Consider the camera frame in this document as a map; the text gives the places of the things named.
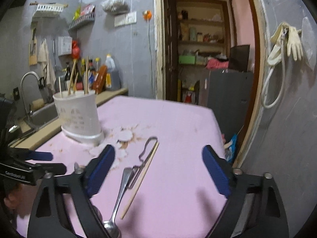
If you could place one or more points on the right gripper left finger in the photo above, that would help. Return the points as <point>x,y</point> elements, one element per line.
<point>49,216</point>

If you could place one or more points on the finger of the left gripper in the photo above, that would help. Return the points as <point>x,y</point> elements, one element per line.
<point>38,170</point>
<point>34,154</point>

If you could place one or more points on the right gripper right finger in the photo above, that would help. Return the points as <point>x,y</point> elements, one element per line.
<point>254,206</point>

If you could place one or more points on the white utensil holder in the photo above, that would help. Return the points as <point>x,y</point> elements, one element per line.
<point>79,117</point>

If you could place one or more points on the long brown chopstick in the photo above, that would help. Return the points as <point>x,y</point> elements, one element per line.
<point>71,76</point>
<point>86,79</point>

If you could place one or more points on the kitchen faucet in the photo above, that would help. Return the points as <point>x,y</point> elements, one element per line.
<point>31,89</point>

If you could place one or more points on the left hand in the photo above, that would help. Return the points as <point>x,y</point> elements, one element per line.
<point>21,199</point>

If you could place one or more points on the metal spoon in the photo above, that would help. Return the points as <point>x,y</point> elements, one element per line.
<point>110,225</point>

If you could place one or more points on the blue snack bag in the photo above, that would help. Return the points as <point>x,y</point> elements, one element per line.
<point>230,148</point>

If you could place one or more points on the thin light chopstick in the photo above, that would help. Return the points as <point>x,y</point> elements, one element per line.
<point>75,84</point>

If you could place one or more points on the dark wine bottle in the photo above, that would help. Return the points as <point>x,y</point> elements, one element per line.
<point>67,76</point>

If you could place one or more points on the short light chopstick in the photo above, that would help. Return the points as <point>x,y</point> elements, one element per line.
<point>137,185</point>

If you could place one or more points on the brown sauce bottle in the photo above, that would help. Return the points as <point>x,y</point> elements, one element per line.
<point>100,79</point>

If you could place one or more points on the large oil bottle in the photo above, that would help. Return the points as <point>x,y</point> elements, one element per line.
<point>112,76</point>

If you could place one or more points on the red hanging bag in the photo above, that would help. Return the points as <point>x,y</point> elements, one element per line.
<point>75,50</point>

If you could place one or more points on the grey refrigerator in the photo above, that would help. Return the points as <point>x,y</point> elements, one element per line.
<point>227,93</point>

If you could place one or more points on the pink cloth on fridge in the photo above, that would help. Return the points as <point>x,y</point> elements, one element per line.
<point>216,64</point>

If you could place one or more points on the green box on shelf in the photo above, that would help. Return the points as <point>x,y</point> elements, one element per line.
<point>187,59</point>

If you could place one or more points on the cream rubber gloves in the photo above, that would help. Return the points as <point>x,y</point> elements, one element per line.
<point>292,43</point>

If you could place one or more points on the white wall rack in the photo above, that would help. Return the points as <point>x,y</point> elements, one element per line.
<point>47,10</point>

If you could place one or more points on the grey wall rack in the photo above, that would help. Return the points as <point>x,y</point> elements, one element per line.
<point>81,21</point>

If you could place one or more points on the wall socket panel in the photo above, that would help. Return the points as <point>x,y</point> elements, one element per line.
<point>125,19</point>

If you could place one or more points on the plastic bag on wall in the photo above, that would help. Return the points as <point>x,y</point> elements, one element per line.
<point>115,7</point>

